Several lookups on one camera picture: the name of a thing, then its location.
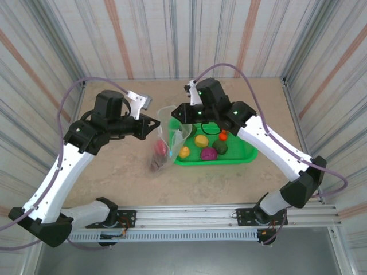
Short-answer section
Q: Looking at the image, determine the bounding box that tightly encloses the clear zip-top bag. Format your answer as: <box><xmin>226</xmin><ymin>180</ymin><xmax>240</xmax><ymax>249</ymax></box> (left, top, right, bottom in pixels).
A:
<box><xmin>149</xmin><ymin>104</ymin><xmax>196</xmax><ymax>174</ymax></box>

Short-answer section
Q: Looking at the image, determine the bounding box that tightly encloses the pink red toy apple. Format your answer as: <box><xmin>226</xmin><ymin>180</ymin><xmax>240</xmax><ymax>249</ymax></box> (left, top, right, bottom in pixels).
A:
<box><xmin>153</xmin><ymin>140</ymin><xmax>169</xmax><ymax>157</ymax></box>

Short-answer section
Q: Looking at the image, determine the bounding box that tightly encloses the dark red toy fruit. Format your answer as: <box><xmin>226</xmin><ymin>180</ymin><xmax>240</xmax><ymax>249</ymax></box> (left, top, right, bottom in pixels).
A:
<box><xmin>150</xmin><ymin>156</ymin><xmax>167</xmax><ymax>173</ymax></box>

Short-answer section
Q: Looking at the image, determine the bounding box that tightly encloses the purple toy cabbage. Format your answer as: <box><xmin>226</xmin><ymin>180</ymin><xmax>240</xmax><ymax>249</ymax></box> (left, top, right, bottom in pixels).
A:
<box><xmin>200</xmin><ymin>147</ymin><xmax>219</xmax><ymax>161</ymax></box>

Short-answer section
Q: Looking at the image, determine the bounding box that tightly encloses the dark green toy avocado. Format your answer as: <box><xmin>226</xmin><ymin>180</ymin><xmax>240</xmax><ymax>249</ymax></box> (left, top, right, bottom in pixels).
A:
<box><xmin>212</xmin><ymin>140</ymin><xmax>229</xmax><ymax>155</ymax></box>

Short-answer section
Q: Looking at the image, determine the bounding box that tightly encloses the green plastic basket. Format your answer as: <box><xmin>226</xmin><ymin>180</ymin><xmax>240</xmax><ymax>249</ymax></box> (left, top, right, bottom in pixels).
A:
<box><xmin>169</xmin><ymin>116</ymin><xmax>259</xmax><ymax>167</ymax></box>

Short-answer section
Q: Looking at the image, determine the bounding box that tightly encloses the black left connector box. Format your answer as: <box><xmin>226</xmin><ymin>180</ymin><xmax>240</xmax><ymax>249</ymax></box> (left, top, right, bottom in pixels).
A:
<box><xmin>98</xmin><ymin>233</ymin><xmax>127</xmax><ymax>248</ymax></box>

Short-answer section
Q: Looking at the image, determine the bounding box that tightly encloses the black connector box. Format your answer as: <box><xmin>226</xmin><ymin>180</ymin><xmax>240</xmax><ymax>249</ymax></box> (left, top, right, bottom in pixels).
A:
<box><xmin>257</xmin><ymin>229</ymin><xmax>278</xmax><ymax>246</ymax></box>
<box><xmin>98</xmin><ymin>233</ymin><xmax>127</xmax><ymax>248</ymax></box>

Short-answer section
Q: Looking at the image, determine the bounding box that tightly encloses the black right connector box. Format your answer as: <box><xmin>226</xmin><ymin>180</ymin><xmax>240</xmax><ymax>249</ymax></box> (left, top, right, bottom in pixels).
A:
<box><xmin>257</xmin><ymin>229</ymin><xmax>278</xmax><ymax>246</ymax></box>

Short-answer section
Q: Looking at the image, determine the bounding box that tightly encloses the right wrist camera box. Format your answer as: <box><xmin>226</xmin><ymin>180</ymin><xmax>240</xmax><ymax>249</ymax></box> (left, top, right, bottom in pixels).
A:
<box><xmin>184</xmin><ymin>80</ymin><xmax>202</xmax><ymax>106</ymax></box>

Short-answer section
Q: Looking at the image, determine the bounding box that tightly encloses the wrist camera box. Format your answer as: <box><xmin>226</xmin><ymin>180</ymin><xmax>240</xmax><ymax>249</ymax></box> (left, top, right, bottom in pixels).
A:
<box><xmin>184</xmin><ymin>80</ymin><xmax>202</xmax><ymax>106</ymax></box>
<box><xmin>126</xmin><ymin>90</ymin><xmax>153</xmax><ymax>120</ymax></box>

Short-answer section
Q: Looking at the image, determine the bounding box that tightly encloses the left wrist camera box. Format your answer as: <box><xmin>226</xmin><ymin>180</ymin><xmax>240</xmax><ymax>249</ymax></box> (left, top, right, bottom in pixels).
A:
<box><xmin>126</xmin><ymin>90</ymin><xmax>153</xmax><ymax>120</ymax></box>

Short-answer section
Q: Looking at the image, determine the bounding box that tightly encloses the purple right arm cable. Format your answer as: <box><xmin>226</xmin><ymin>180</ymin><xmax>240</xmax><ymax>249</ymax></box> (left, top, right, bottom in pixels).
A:
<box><xmin>194</xmin><ymin>62</ymin><xmax>349</xmax><ymax>247</ymax></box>

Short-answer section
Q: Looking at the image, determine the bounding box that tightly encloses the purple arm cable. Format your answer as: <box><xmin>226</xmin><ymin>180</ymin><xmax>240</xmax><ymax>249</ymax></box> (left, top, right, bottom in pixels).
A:
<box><xmin>0</xmin><ymin>76</ymin><xmax>130</xmax><ymax>252</ymax></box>
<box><xmin>194</xmin><ymin>62</ymin><xmax>349</xmax><ymax>247</ymax></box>

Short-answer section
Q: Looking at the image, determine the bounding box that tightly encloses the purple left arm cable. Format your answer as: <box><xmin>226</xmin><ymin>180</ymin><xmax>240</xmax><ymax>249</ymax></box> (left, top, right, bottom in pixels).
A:
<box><xmin>0</xmin><ymin>76</ymin><xmax>130</xmax><ymax>252</ymax></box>

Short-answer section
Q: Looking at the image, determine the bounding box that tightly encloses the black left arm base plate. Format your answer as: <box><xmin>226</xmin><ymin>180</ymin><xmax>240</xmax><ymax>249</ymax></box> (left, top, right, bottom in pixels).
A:
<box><xmin>85</xmin><ymin>210</ymin><xmax>137</xmax><ymax>229</ymax></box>

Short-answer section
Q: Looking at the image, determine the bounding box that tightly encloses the aluminium mounting rail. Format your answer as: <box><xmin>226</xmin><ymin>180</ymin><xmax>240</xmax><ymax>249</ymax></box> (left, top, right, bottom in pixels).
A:
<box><xmin>30</xmin><ymin>203</ymin><xmax>343</xmax><ymax>231</ymax></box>

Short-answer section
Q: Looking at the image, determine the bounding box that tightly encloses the white slotted cable duct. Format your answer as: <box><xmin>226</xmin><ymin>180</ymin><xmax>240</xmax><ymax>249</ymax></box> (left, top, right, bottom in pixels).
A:
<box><xmin>68</xmin><ymin>230</ymin><xmax>278</xmax><ymax>243</ymax></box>

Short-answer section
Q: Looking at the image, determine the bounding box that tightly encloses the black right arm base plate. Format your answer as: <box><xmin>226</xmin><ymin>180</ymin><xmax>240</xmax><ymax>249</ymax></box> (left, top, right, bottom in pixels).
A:
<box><xmin>235</xmin><ymin>206</ymin><xmax>288</xmax><ymax>227</ymax></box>

